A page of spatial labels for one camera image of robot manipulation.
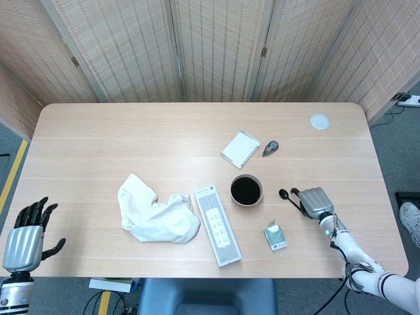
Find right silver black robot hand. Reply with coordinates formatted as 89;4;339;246
290;186;335;220

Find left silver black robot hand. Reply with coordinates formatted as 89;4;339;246
2;196;66;273

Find black plastic spoon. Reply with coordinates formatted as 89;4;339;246
278;188;303;211

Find cup of dark coffee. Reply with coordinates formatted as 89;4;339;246
229;174;265;207

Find green white tissue pack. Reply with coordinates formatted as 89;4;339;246
262;220;289;252

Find grey correction tape dispenser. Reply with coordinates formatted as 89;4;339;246
261;140;280;158

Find white round table grommet cap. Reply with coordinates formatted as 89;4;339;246
310;113;330;131

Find black flat floor base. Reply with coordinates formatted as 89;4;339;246
394;191;420;211

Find white square notepad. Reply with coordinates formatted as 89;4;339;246
220;130;262;170

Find white sneaker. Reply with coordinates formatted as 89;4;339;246
398;201;420;249

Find grey power strip box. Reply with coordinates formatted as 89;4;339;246
193;183;243;268

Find white crumpled cloth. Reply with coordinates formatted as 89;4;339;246
117;173;201;245

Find white floor power strip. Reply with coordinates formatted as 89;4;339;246
390;93;420;108

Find blue grey chair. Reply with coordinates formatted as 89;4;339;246
136;278;279;315

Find bamboo folding screen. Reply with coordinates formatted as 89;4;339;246
0;0;420;138

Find black floor cable bundle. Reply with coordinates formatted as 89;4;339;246
81;288;138;315

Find black power strip cable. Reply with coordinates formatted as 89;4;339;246
383;105;406;126

